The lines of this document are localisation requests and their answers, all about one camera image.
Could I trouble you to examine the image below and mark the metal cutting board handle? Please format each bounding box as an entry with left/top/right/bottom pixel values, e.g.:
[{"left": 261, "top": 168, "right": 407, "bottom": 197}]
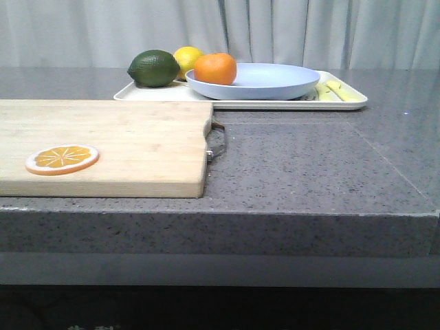
[{"left": 206, "top": 120, "right": 228, "bottom": 163}]

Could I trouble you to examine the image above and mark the pale yellow utensil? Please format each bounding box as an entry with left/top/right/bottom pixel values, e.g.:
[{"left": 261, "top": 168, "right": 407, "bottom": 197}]
[
  {"left": 315, "top": 83, "right": 335, "bottom": 102},
  {"left": 325, "top": 80, "right": 360, "bottom": 102}
]

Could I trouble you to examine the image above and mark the green lime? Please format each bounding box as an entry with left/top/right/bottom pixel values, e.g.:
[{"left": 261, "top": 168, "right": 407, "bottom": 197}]
[{"left": 127, "top": 49, "right": 180, "bottom": 87}]

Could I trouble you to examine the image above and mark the wooden cutting board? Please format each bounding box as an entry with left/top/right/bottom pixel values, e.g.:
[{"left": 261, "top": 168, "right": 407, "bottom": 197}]
[{"left": 1, "top": 100, "right": 213, "bottom": 198}]

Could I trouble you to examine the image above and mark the orange fruit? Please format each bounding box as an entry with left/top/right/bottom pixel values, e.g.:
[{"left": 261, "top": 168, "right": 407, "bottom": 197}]
[{"left": 194, "top": 53, "right": 237, "bottom": 85}]

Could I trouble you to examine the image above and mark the cream white tray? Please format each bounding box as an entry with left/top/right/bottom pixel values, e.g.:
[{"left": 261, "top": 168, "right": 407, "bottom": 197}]
[{"left": 113, "top": 71, "right": 368, "bottom": 111}]

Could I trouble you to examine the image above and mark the light blue plate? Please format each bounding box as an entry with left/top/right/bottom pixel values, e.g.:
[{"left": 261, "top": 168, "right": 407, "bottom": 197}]
[{"left": 186, "top": 63, "right": 320, "bottom": 100}]

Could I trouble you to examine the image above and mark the orange slice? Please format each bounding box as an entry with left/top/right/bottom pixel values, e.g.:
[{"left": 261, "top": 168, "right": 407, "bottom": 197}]
[{"left": 25, "top": 144, "right": 100, "bottom": 175}]

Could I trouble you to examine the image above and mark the grey white curtain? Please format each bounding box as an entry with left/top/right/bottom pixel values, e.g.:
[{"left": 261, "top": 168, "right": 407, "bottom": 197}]
[{"left": 1, "top": 1, "right": 439, "bottom": 69}]

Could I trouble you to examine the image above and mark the yellow lemon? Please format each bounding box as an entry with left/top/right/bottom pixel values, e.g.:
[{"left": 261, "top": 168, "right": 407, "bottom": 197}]
[{"left": 173, "top": 46, "right": 205, "bottom": 81}]

